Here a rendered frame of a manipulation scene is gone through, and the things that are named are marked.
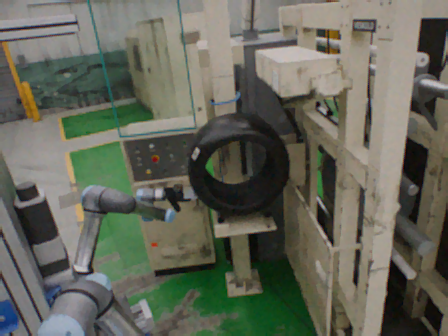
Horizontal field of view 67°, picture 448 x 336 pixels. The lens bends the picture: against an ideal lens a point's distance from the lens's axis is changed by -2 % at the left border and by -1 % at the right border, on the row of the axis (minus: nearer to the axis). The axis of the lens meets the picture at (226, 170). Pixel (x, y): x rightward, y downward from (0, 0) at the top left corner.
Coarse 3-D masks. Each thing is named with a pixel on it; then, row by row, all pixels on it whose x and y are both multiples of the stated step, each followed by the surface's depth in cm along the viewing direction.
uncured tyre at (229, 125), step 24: (216, 120) 189; (240, 120) 180; (264, 120) 197; (192, 144) 193; (216, 144) 177; (264, 144) 179; (192, 168) 184; (264, 168) 216; (288, 168) 190; (216, 192) 217; (240, 192) 220; (264, 192) 212
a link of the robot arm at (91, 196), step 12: (84, 192) 165; (96, 192) 162; (84, 204) 164; (96, 204) 161; (96, 216) 163; (84, 228) 162; (96, 228) 163; (84, 240) 161; (96, 240) 164; (84, 252) 160; (84, 264) 160; (84, 276) 158
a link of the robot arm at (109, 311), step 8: (80, 280) 94; (88, 280) 95; (64, 288) 91; (72, 288) 90; (80, 288) 90; (88, 288) 91; (96, 288) 94; (104, 288) 98; (96, 296) 92; (104, 296) 96; (112, 296) 100; (104, 304) 96; (112, 304) 98; (104, 312) 96; (112, 312) 99; (120, 312) 101; (96, 320) 96; (104, 320) 97; (112, 320) 98; (120, 320) 100; (128, 320) 103; (104, 328) 99; (112, 328) 99; (120, 328) 100; (128, 328) 102; (136, 328) 105
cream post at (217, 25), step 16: (208, 0) 183; (224, 0) 183; (208, 16) 186; (224, 16) 187; (208, 32) 189; (224, 32) 190; (208, 48) 196; (224, 48) 194; (224, 64) 197; (224, 80) 201; (224, 96) 205; (224, 112) 209; (224, 160) 222; (240, 160) 223; (224, 176) 227; (240, 176) 228; (240, 240) 249; (240, 256) 255; (240, 272) 262
